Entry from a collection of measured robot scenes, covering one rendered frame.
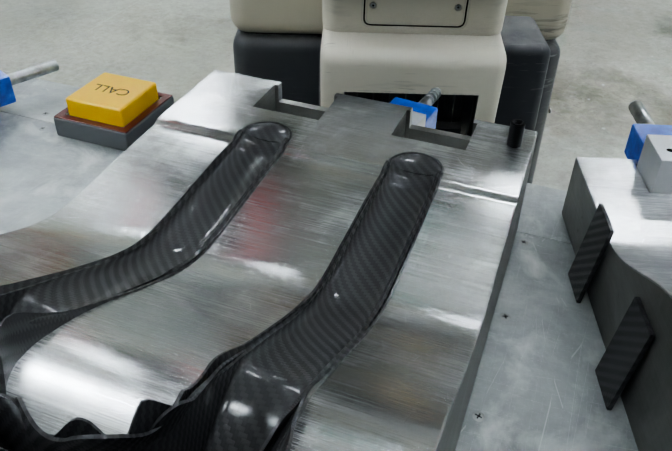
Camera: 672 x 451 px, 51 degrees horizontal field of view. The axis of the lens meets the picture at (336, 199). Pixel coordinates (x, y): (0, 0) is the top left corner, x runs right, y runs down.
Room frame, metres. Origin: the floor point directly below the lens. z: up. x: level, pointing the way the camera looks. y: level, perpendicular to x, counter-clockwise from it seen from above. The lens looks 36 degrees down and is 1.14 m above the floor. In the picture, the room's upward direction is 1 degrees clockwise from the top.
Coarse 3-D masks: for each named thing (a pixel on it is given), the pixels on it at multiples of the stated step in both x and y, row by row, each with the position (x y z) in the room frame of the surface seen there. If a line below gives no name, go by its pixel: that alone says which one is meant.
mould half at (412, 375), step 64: (192, 128) 0.43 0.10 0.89; (320, 128) 0.43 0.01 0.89; (384, 128) 0.43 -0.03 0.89; (128, 192) 0.36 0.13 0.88; (256, 192) 0.36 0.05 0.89; (320, 192) 0.36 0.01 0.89; (448, 192) 0.36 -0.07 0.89; (512, 192) 0.36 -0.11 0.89; (0, 256) 0.26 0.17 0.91; (64, 256) 0.28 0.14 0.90; (256, 256) 0.30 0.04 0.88; (320, 256) 0.30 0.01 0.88; (448, 256) 0.30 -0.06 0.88; (128, 320) 0.21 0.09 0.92; (192, 320) 0.22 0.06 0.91; (256, 320) 0.23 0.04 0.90; (384, 320) 0.25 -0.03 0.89; (448, 320) 0.25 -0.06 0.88; (64, 384) 0.17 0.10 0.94; (128, 384) 0.17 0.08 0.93; (384, 384) 0.19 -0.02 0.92; (448, 384) 0.19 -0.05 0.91; (320, 448) 0.14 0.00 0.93; (384, 448) 0.14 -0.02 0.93; (448, 448) 0.19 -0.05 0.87
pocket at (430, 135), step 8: (408, 112) 0.46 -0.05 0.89; (400, 120) 0.45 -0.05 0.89; (408, 120) 0.46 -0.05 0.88; (400, 128) 0.45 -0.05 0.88; (408, 128) 0.46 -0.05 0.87; (416, 128) 0.46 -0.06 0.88; (424, 128) 0.46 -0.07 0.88; (432, 128) 0.46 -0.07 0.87; (472, 128) 0.45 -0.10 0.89; (400, 136) 0.45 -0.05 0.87; (408, 136) 0.46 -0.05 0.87; (416, 136) 0.46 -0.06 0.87; (424, 136) 0.46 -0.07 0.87; (432, 136) 0.46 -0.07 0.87; (440, 136) 0.45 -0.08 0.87; (448, 136) 0.45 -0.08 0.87; (456, 136) 0.45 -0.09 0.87; (464, 136) 0.45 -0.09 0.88; (440, 144) 0.45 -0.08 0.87; (448, 144) 0.45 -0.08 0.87; (456, 144) 0.45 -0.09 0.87; (464, 144) 0.45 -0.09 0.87
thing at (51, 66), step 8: (40, 64) 0.65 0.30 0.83; (48, 64) 0.65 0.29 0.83; (56, 64) 0.65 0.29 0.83; (0, 72) 0.61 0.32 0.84; (16, 72) 0.63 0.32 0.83; (24, 72) 0.63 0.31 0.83; (32, 72) 0.64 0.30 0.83; (40, 72) 0.64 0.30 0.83; (48, 72) 0.65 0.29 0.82; (0, 80) 0.60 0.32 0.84; (8, 80) 0.60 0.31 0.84; (16, 80) 0.62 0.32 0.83; (24, 80) 0.63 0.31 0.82; (0, 88) 0.60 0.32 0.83; (8, 88) 0.60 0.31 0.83; (0, 96) 0.59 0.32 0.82; (8, 96) 0.60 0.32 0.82; (0, 104) 0.59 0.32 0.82
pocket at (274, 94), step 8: (272, 88) 0.50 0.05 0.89; (280, 88) 0.50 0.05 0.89; (264, 96) 0.48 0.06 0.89; (272, 96) 0.50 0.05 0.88; (280, 96) 0.50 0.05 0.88; (336, 96) 0.48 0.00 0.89; (256, 104) 0.47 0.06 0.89; (264, 104) 0.48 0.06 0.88; (272, 104) 0.49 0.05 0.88; (280, 104) 0.50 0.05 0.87; (288, 104) 0.50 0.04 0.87; (296, 104) 0.50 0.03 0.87; (304, 104) 0.50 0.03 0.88; (288, 112) 0.50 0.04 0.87; (296, 112) 0.49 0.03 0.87; (304, 112) 0.49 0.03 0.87; (312, 112) 0.49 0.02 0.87; (320, 112) 0.49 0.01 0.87
